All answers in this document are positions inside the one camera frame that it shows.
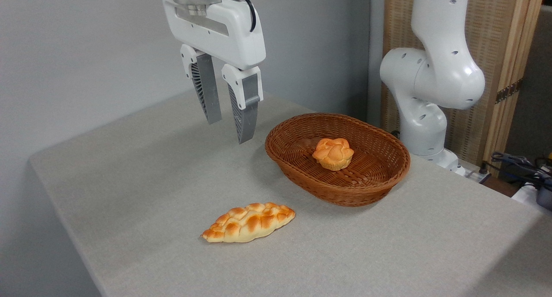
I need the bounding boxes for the round orange bread bun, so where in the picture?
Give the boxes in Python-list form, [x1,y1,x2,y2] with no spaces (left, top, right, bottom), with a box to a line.
[312,138,355,172]

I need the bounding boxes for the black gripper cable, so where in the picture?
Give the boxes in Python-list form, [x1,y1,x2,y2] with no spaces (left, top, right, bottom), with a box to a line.
[217,0,257,33]

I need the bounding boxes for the grey vertical post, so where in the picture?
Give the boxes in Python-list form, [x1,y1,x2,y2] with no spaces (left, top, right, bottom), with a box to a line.
[367,0,386,128]

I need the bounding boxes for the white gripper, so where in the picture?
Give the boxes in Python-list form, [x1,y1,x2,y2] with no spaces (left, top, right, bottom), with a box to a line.
[162,0,267,145]

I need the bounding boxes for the black metal screen hinge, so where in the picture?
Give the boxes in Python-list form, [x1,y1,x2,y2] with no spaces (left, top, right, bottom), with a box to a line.
[495,78,524,104]

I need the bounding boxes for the black cable bundle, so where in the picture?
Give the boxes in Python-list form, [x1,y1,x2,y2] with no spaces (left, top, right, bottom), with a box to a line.
[483,152,552,191]

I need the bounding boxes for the brown wicker oval basket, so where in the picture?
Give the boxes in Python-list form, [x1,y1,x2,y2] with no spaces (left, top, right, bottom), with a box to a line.
[265,113,411,207]

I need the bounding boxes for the braided long bread loaf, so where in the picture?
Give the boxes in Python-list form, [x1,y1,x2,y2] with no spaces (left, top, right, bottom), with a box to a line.
[201,202,296,244]

